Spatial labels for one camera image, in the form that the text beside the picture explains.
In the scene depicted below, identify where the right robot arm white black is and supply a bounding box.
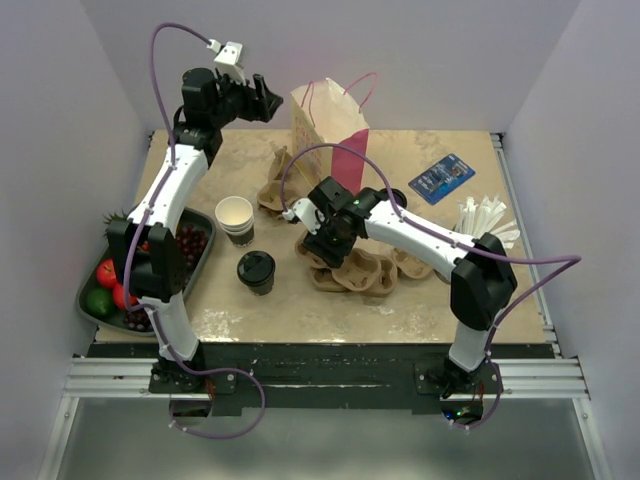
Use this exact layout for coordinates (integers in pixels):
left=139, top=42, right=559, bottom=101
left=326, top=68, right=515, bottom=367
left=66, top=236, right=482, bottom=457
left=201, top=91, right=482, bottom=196
left=286, top=177, right=517, bottom=393

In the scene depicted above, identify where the purple cable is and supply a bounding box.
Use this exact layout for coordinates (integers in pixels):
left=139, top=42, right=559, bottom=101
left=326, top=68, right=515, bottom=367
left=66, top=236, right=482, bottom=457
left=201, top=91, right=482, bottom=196
left=122, top=22, right=216, bottom=374
left=279, top=143, right=584, bottom=361

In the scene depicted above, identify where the dark red grapes bunch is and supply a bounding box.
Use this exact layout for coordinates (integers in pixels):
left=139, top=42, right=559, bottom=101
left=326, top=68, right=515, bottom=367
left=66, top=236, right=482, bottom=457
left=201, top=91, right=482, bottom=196
left=123, top=224, right=209, bottom=332

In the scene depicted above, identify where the toy pineapple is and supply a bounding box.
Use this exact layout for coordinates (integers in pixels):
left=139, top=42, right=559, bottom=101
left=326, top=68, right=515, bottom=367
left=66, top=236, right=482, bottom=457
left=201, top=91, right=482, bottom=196
left=103, top=211, right=128, bottom=225

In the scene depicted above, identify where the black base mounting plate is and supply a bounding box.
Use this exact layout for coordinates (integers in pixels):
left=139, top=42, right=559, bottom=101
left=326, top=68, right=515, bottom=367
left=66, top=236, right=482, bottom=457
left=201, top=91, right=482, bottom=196
left=87, top=342, right=556, bottom=417

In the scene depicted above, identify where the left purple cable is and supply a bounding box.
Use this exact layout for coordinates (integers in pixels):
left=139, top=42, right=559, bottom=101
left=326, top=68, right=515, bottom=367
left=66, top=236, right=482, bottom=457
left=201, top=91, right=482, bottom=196
left=122, top=22, right=216, bottom=374

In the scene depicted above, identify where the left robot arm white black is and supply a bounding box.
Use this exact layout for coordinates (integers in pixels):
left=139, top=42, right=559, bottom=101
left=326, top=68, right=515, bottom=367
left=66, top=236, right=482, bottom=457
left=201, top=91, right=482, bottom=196
left=106, top=68, right=283, bottom=392

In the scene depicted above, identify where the black coffee cup lid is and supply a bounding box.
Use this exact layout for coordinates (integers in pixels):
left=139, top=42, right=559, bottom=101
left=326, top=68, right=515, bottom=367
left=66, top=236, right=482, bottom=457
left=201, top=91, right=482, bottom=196
left=236, top=251, right=276, bottom=287

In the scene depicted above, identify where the red apple rear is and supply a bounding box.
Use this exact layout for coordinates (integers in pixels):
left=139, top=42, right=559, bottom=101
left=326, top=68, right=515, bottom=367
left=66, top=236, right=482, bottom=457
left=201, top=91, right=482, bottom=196
left=95, top=258, right=118, bottom=290

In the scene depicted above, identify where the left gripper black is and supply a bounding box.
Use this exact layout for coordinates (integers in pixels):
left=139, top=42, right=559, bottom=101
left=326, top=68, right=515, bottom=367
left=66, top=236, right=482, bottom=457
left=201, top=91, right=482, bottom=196
left=211, top=69, right=282, bottom=128

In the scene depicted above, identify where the single cardboard cup carrier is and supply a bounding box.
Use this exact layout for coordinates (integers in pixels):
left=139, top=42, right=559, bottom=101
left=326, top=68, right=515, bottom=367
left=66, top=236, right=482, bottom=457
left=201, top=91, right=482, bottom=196
left=268, top=146, right=296, bottom=183

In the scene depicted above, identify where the blue razor package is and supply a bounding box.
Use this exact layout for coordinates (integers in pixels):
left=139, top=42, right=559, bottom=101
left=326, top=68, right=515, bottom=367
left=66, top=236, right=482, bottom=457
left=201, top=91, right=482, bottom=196
left=408, top=153, right=476, bottom=205

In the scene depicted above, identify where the pink beige paper bag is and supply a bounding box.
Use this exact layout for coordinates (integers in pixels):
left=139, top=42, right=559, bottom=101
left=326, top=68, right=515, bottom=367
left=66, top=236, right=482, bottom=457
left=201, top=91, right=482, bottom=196
left=291, top=72, right=378, bottom=194

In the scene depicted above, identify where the red apple front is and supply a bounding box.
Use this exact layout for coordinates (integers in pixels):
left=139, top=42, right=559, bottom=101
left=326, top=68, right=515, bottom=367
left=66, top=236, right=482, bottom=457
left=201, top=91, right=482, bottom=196
left=112, top=283, right=138, bottom=311

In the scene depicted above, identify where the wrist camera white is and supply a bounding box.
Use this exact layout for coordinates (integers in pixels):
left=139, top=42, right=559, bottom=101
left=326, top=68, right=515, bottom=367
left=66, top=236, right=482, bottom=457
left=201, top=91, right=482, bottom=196
left=208, top=39, right=246, bottom=85
left=282, top=198, right=324, bottom=235

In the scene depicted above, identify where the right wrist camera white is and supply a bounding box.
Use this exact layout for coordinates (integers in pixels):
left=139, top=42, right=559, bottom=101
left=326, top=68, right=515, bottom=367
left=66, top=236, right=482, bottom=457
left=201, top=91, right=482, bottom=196
left=282, top=198, right=324, bottom=235

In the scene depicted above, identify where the red apple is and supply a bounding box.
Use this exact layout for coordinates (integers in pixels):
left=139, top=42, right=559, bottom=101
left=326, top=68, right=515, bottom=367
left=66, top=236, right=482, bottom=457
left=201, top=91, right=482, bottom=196
left=95, top=258, right=118, bottom=290
left=112, top=283, right=138, bottom=311

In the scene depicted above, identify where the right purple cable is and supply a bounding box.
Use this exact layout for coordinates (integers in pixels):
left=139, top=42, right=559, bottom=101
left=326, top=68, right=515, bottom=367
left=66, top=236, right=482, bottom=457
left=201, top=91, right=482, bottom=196
left=279, top=143, right=584, bottom=361

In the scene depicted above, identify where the green lime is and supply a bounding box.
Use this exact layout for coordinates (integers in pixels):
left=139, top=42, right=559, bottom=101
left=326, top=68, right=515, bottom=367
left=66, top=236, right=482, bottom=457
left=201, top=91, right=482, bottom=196
left=85, top=287, right=116, bottom=319

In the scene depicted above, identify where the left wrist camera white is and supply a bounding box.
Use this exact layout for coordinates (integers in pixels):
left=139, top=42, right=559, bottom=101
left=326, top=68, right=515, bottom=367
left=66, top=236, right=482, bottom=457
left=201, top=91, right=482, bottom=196
left=208, top=39, right=246, bottom=85

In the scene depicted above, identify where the dark paper coffee cup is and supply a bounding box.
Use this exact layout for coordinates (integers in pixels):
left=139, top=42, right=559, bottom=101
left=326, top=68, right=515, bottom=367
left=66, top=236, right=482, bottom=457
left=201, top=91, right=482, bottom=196
left=239, top=273, right=274, bottom=296

